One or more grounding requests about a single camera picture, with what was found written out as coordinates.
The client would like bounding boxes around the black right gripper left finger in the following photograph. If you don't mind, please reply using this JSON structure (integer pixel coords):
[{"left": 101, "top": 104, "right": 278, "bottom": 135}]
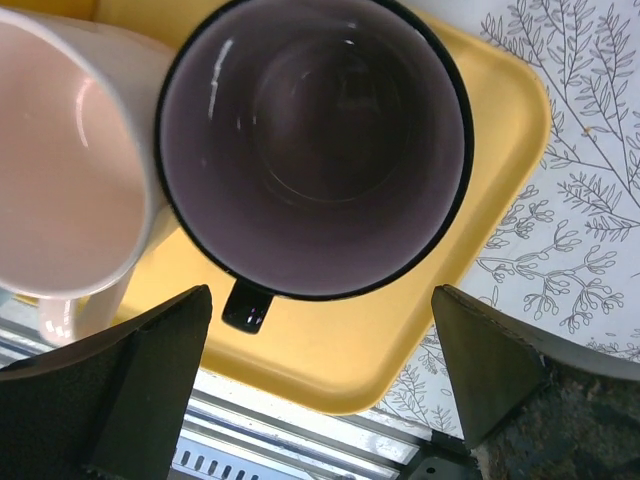
[{"left": 1, "top": 285, "right": 211, "bottom": 479}]

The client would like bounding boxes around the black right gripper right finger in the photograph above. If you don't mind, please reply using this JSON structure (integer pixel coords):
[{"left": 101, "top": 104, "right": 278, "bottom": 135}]
[{"left": 431, "top": 285, "right": 639, "bottom": 479}]

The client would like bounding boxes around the light pink mug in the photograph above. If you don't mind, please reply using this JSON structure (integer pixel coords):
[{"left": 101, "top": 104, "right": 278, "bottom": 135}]
[{"left": 1, "top": 8, "right": 177, "bottom": 345}]

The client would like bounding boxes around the purple black-handled mug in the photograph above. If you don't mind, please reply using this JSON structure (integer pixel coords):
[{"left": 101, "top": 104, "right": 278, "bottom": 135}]
[{"left": 154, "top": 1, "right": 474, "bottom": 334}]

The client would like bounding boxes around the floral patterned table mat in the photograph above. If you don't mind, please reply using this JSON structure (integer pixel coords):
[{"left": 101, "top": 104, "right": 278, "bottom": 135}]
[{"left": 437, "top": 1, "right": 639, "bottom": 361}]

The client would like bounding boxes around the yellow plastic tray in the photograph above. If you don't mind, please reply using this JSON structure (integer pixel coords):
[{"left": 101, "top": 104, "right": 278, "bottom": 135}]
[{"left": 14, "top": 0, "right": 554, "bottom": 416}]

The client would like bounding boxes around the aluminium frame rail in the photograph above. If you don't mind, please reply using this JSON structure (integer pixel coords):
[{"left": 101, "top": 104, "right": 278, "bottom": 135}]
[{"left": 1, "top": 301, "right": 480, "bottom": 479}]

